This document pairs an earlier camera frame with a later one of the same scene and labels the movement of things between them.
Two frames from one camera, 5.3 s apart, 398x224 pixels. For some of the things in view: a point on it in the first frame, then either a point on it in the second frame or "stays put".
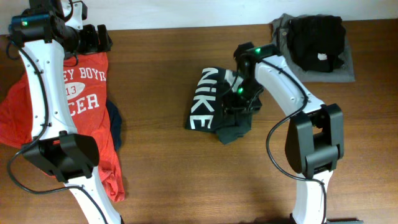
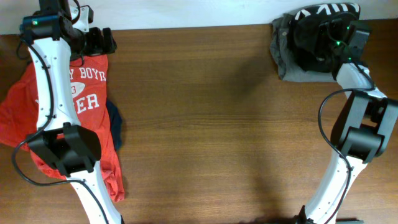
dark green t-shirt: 214,87 to 304,27
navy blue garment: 115,122 stays put
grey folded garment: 343,73 stays put
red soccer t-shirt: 86,79 stays put
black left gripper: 106,42 stays put
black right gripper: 230,102 to 342,32
